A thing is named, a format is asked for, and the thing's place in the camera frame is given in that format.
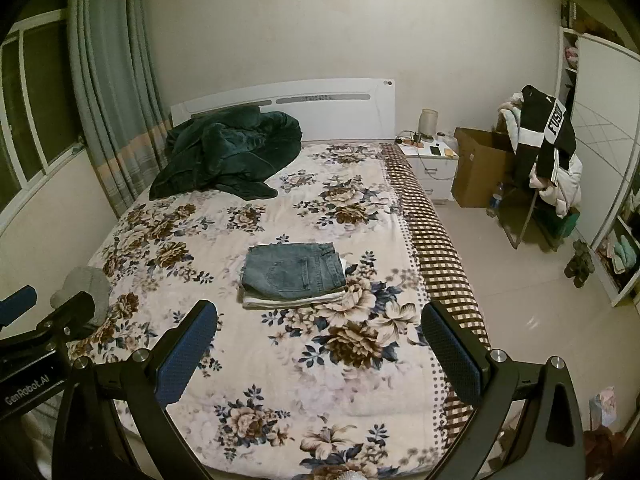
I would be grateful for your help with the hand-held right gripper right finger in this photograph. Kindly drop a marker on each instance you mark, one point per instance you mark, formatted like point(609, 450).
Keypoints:
point(450, 355)

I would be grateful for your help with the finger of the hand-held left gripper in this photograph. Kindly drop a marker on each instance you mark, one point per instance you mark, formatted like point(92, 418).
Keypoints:
point(17, 302)
point(75, 307)

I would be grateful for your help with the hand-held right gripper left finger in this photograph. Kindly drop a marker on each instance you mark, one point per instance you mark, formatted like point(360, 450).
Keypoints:
point(186, 355)

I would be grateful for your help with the blue jeans pants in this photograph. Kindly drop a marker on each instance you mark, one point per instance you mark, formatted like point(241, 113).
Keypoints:
point(295, 267)

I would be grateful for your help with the grey cap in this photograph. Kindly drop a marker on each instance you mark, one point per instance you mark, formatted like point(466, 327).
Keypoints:
point(90, 282)

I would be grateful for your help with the brown checked bed sheet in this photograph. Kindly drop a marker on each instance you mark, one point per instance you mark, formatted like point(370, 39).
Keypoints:
point(445, 270)

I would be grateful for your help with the floral bed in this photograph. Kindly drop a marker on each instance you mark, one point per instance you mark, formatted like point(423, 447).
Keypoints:
point(280, 385)

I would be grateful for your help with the folded white cloth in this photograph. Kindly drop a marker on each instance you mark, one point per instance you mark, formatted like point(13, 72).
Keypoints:
point(300, 300)

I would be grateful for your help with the dark chair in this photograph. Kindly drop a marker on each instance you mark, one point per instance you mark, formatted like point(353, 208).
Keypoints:
point(522, 220)

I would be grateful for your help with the olive plush slippers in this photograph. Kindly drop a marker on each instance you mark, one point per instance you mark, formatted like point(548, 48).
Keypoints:
point(580, 262)

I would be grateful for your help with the plastic water bottle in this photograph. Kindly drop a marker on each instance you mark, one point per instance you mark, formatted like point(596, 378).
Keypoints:
point(496, 200)

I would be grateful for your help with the pink plastic bag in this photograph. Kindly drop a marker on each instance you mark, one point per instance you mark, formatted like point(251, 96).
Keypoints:
point(605, 407)

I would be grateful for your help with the green bag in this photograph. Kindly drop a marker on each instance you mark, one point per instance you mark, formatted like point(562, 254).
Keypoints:
point(565, 222)

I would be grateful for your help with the white-framed window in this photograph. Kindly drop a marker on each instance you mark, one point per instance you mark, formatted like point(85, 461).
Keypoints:
point(30, 125)

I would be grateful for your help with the brown cloth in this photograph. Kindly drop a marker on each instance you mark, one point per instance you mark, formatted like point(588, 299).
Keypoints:
point(605, 452)

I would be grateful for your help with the white nightstand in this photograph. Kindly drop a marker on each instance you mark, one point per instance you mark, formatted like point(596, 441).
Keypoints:
point(432, 172)

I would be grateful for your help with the brown cardboard box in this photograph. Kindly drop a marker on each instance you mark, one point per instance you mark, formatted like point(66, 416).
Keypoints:
point(477, 170)

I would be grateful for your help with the teal folded cloth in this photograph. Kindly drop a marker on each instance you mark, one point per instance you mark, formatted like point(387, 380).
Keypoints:
point(624, 255)

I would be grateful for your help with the white puffy jacket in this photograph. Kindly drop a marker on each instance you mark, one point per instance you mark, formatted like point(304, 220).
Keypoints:
point(565, 185)

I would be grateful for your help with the dark green blanket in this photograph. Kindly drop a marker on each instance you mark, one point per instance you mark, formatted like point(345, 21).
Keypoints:
point(230, 150)

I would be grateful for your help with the grey-green striped curtain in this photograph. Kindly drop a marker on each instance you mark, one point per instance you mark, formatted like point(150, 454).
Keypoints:
point(110, 85)

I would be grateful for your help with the beige table lamp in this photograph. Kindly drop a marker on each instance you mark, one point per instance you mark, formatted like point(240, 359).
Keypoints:
point(429, 122)

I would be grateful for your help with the pale towel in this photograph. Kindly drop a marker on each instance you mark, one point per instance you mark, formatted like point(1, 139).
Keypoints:
point(510, 120)

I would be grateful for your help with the black and white jacket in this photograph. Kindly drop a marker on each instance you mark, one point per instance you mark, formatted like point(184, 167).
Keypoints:
point(550, 125)

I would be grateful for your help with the white bed headboard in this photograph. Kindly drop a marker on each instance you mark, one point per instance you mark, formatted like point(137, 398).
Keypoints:
point(325, 110)

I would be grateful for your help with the white wardrobe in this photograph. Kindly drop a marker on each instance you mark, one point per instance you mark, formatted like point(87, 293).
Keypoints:
point(605, 125)

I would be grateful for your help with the pink cloth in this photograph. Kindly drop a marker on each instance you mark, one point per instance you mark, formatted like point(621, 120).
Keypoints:
point(571, 55)

